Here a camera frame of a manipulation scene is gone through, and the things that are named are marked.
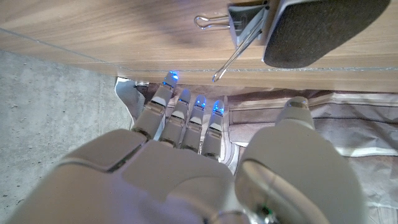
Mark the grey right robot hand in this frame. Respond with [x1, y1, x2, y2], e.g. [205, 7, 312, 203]
[4, 70, 368, 224]

